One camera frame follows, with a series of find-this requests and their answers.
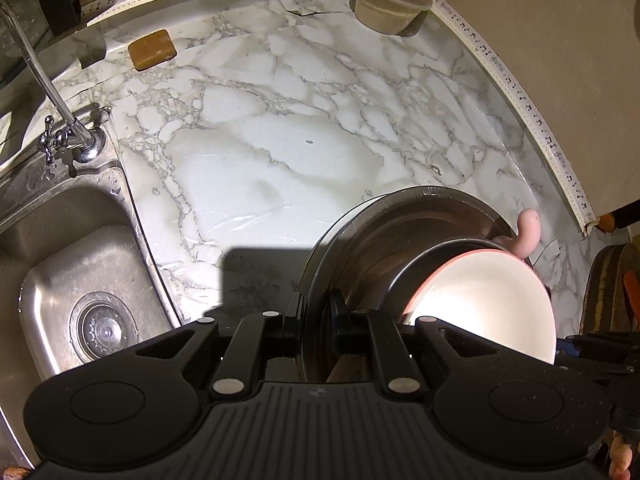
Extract chrome gooseneck faucet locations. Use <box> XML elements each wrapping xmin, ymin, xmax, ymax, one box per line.
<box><xmin>0</xmin><ymin>0</ymin><xmax>108</xmax><ymax>166</ymax></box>

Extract steel sink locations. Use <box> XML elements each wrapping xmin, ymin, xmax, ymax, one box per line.
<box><xmin>0</xmin><ymin>105</ymin><xmax>186</xmax><ymax>471</ymax></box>

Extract large steel bowl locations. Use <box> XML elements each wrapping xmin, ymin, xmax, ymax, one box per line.
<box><xmin>299</xmin><ymin>185</ymin><xmax>516</xmax><ymax>383</ymax></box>

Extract person's right hand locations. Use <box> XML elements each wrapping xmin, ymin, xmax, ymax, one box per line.
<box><xmin>607</xmin><ymin>432</ymin><xmax>632</xmax><ymax>478</ymax></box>

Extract small steel bowl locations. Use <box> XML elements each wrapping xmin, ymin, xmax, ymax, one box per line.
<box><xmin>380</xmin><ymin>237</ymin><xmax>521</xmax><ymax>326</ymax></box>

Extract brown soap bar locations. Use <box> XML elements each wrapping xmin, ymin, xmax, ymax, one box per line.
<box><xmin>127</xmin><ymin>29</ymin><xmax>178</xmax><ymax>71</ymax></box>

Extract white patterned trim strip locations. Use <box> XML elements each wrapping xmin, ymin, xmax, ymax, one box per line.
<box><xmin>80</xmin><ymin>0</ymin><xmax>598</xmax><ymax>236</ymax></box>

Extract red spatula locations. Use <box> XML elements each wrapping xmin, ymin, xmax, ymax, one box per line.
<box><xmin>622</xmin><ymin>267</ymin><xmax>640</xmax><ymax>321</ymax></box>

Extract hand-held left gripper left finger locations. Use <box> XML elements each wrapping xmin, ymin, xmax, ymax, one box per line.
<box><xmin>134</xmin><ymin>293</ymin><xmax>305</xmax><ymax>396</ymax></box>

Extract white bowl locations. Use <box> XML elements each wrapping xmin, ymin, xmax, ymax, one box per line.
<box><xmin>400</xmin><ymin>247</ymin><xmax>557</xmax><ymax>367</ymax></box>

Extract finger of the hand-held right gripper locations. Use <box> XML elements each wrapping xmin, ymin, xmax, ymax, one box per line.
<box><xmin>554</xmin><ymin>332</ymin><xmax>640</xmax><ymax>381</ymax></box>

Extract glass lid with green rim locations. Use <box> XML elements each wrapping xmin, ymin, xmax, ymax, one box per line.
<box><xmin>0</xmin><ymin>0</ymin><xmax>93</xmax><ymax>81</ymax></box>

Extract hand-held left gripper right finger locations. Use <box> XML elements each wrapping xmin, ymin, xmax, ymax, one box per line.
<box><xmin>327</xmin><ymin>295</ymin><xmax>506</xmax><ymax>396</ymax></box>

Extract round wooden cutting board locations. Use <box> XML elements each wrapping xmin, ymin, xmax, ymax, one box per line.
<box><xmin>582</xmin><ymin>242</ymin><xmax>640</xmax><ymax>336</ymax></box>

